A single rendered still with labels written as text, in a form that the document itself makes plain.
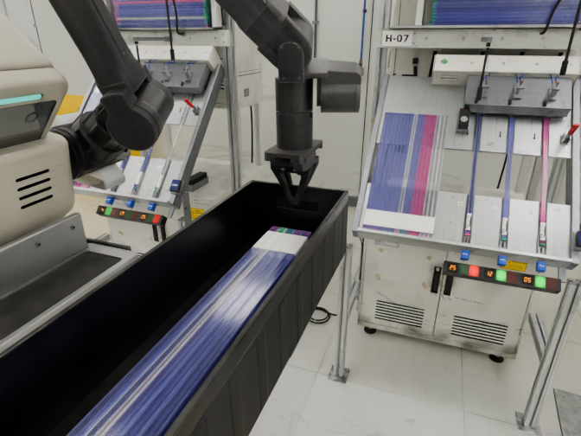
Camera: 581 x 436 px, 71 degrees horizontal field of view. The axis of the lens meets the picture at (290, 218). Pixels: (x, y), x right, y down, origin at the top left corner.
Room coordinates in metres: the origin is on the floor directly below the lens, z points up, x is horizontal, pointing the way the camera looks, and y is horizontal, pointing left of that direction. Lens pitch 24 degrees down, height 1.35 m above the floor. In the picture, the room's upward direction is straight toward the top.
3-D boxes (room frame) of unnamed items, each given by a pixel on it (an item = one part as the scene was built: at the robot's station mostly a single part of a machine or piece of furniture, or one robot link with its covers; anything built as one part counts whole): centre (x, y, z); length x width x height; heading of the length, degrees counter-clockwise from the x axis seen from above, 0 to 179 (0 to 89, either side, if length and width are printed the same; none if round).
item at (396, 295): (1.79, -0.76, 0.31); 0.70 x 0.65 x 0.62; 70
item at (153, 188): (2.10, 0.65, 0.66); 1.01 x 0.73 x 1.31; 160
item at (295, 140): (0.64, -0.01, 1.21); 0.10 x 0.07 x 0.07; 159
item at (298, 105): (0.64, -0.01, 1.27); 0.07 x 0.06 x 0.07; 85
